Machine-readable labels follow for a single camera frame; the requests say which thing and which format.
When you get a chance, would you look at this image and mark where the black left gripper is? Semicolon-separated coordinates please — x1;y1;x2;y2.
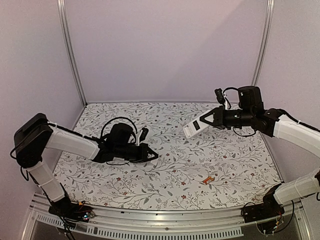
114;142;158;164

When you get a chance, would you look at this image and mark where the white remote control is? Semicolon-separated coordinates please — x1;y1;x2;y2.
182;110;212;139

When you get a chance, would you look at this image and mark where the orange AA battery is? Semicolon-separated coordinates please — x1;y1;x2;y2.
202;176;212;183
204;177;215;185

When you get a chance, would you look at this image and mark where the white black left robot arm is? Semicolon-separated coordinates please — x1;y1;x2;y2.
10;113;159;217

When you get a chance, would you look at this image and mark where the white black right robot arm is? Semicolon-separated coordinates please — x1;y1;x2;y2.
199;86;320;218

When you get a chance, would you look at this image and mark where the floral patterned table mat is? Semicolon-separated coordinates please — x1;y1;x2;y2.
53;103;282;211

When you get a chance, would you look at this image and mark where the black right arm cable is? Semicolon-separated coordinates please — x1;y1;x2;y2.
223;86;241;97

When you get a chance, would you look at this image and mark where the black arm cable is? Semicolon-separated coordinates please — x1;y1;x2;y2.
100;116;138;141
223;86;241;97

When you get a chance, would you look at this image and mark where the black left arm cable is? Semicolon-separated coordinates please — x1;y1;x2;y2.
100;116;138;141

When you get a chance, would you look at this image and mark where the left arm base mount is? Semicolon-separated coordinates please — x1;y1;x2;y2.
46;191;95;223

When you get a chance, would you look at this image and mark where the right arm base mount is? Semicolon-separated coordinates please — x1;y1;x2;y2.
240;197;285;223

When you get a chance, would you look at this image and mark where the right aluminium frame post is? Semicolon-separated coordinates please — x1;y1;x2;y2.
251;0;275;86

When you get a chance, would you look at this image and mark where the aluminium frame post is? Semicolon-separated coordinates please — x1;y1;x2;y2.
57;0;88;107
251;0;275;86

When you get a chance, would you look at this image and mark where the aluminium front rail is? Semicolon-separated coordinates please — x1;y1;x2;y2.
21;193;312;240

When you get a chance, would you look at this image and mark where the left aluminium frame post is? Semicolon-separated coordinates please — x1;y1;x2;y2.
57;0;88;107

